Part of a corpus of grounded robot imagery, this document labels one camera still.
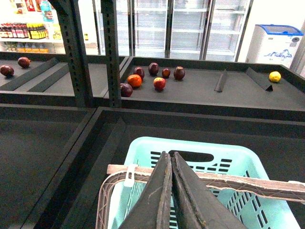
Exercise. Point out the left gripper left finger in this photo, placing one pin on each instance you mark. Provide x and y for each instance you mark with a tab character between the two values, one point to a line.
152	209

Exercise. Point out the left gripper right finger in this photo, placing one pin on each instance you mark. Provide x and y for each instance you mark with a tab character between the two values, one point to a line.
195	205

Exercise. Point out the grey-brown basket handle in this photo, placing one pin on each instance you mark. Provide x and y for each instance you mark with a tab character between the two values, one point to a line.
289	191

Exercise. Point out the small red apple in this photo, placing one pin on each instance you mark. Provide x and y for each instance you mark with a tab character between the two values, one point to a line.
159	83

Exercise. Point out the white zip tie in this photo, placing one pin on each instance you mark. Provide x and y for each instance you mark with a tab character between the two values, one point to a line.
130	176

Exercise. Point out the dark purple fruit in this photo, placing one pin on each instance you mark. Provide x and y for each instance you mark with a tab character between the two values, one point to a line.
126	90

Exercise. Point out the grey shelf divider left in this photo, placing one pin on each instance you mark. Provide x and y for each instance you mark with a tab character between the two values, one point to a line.
221	82

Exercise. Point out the grey shelf divider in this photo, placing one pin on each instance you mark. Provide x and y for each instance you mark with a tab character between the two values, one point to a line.
259	79
221	82

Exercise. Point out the orange fruit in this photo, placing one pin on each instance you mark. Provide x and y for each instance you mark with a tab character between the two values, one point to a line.
134	80

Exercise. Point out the dark plum back right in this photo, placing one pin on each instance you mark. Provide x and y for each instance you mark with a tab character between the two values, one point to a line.
179	73

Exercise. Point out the dark plum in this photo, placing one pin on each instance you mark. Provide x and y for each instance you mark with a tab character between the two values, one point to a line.
179	73
139	71
153	68

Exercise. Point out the small dark red fruit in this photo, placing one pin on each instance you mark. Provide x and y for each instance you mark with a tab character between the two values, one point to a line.
166	73

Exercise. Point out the dark plum back left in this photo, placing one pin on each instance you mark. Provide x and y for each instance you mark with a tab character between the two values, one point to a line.
139	71

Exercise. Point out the grey shelf divider right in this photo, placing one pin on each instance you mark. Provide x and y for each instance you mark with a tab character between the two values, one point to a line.
259	79

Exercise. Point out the dark plum back middle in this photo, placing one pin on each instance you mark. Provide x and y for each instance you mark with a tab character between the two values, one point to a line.
153	68

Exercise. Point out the yellow lemon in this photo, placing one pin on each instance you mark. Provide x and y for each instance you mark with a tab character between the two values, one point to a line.
275	76

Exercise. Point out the glass door refrigerator row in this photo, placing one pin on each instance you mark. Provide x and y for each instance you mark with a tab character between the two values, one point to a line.
210	30

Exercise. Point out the white blue chest freezer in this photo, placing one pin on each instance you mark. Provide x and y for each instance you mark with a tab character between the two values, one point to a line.
274	44

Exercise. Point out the dark fruit far shelf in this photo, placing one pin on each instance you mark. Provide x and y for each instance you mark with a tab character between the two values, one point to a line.
24	62

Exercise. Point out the dark fruit far left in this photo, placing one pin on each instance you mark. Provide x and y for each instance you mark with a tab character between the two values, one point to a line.
7	70

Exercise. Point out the grocery shelf with bottles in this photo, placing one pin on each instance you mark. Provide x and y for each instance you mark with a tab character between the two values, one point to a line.
29	26

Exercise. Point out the dark metal rack post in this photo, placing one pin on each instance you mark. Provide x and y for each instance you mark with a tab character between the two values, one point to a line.
108	10

